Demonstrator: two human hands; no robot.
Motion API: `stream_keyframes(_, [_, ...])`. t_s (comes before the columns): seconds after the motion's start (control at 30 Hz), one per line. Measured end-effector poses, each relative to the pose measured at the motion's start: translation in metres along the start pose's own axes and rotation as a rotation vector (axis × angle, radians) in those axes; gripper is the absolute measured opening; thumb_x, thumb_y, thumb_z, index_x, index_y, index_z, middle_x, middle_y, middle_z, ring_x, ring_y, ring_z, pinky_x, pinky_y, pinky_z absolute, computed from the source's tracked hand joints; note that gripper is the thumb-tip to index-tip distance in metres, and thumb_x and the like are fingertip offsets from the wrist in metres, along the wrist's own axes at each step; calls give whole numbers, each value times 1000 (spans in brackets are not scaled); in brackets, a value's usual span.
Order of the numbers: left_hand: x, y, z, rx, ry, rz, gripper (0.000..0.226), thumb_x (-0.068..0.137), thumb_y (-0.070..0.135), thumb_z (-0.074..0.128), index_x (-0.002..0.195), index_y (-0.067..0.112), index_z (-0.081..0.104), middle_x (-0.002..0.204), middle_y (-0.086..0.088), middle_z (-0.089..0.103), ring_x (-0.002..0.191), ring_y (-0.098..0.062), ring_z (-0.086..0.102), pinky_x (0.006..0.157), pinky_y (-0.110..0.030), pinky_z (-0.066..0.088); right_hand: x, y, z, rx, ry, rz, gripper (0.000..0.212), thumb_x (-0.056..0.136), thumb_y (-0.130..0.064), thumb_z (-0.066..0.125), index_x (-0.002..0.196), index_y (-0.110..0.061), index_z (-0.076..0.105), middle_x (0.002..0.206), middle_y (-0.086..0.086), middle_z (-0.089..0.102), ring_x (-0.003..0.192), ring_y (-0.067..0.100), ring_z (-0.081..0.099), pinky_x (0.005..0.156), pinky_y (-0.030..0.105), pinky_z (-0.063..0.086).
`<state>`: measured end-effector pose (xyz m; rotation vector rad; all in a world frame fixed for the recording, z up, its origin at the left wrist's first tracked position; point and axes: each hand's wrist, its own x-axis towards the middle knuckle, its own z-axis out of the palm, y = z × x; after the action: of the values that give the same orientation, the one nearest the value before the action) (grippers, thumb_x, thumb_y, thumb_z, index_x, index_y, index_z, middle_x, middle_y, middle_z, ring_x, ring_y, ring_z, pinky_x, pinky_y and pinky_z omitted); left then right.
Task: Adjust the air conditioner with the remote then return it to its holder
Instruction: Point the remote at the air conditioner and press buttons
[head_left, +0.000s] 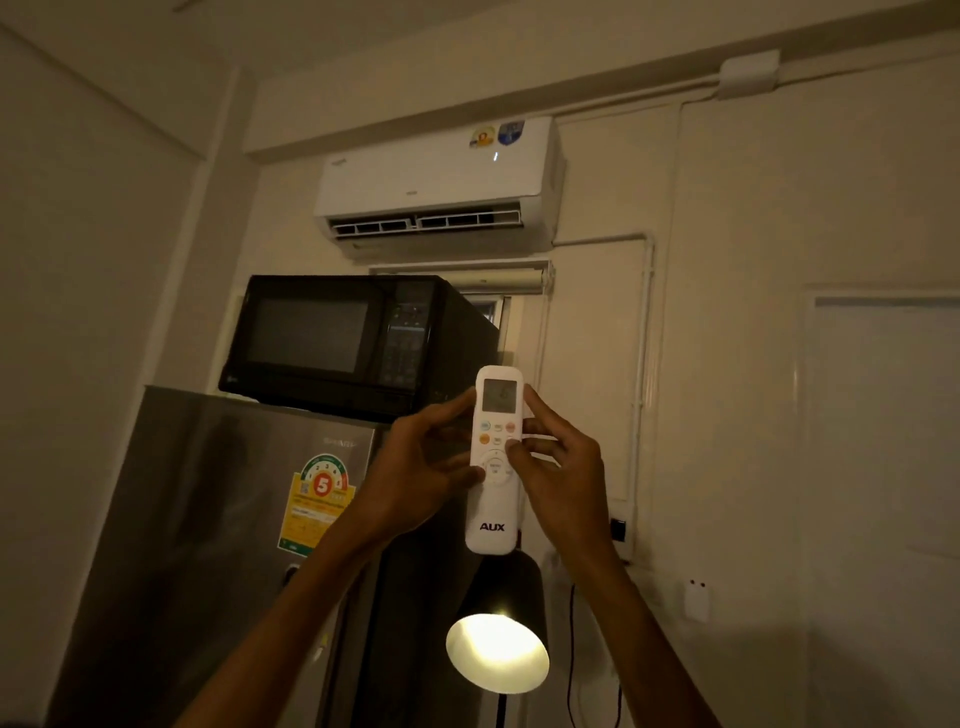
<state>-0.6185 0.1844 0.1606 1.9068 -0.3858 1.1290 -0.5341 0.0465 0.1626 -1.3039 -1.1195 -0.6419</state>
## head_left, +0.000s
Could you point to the person's right hand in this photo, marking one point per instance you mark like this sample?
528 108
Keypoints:
566 487

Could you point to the person's left hand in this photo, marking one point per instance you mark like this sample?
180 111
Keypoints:
409 472

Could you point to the person's left thumb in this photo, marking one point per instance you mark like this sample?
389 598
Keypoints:
454 472

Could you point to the person's right middle finger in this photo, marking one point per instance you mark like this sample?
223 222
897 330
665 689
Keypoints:
541 444

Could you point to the person's right thumb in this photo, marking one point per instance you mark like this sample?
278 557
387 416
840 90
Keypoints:
519 463

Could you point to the white air conditioner remote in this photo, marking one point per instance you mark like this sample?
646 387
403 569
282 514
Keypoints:
495 465

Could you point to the person's left forearm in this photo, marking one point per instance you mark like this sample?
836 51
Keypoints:
277 637

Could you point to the person's right forearm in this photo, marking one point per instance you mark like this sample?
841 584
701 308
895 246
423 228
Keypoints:
645 637

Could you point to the energy rating sticker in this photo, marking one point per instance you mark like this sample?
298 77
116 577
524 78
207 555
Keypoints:
318 504

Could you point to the black microwave oven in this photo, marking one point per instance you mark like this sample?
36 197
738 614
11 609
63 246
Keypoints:
352 345

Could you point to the black floor lamp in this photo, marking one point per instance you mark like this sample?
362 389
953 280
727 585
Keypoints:
499 637

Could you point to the silver refrigerator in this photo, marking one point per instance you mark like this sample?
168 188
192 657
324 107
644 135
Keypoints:
225 555

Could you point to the white door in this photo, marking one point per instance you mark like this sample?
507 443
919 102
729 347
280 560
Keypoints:
885 510

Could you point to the black wall socket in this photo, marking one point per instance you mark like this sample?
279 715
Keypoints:
618 529

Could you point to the white wall conduit pipe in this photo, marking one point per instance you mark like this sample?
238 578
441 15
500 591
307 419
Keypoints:
641 360

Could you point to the small white wall device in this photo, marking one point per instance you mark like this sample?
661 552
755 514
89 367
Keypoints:
697 600

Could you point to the white wall air conditioner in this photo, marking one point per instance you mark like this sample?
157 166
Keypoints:
442 187

